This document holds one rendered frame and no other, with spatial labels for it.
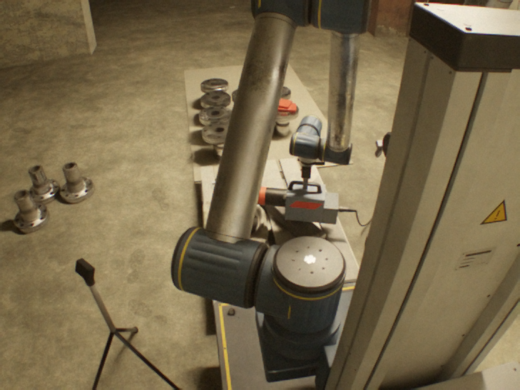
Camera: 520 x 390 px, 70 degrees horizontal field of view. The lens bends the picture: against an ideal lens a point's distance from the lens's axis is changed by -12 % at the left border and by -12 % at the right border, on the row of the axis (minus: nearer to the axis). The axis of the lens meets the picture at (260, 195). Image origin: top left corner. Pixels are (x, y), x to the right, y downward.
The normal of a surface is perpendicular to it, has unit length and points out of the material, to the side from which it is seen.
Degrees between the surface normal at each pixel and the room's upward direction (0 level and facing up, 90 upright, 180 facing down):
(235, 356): 0
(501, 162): 90
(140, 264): 0
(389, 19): 90
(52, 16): 90
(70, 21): 90
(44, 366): 0
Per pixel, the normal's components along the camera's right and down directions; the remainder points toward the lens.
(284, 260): -0.11, -0.76
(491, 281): 0.15, 0.63
